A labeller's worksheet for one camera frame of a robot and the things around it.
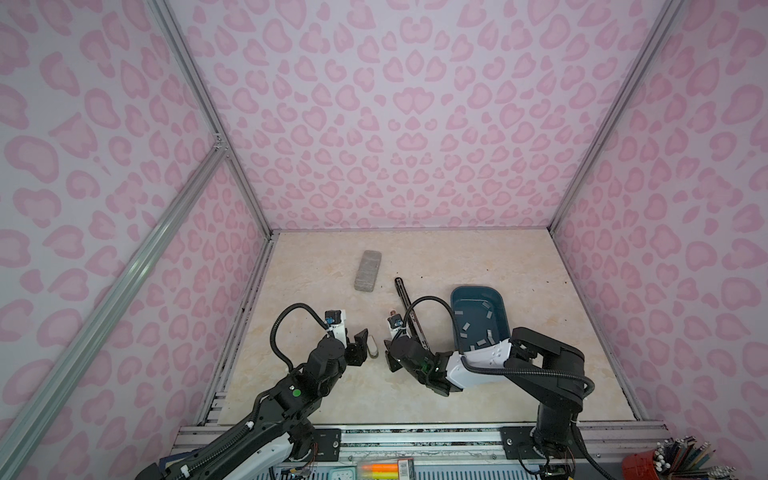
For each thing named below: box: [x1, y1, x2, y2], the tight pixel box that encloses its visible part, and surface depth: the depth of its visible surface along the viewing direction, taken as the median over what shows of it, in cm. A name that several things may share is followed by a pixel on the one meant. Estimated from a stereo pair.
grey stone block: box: [354, 250, 382, 293], surface depth 106 cm
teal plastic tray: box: [451, 285, 511, 355], surface depth 97 cm
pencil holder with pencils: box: [625, 435, 737, 480], surface depth 61 cm
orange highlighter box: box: [360, 458, 415, 480], surface depth 70 cm
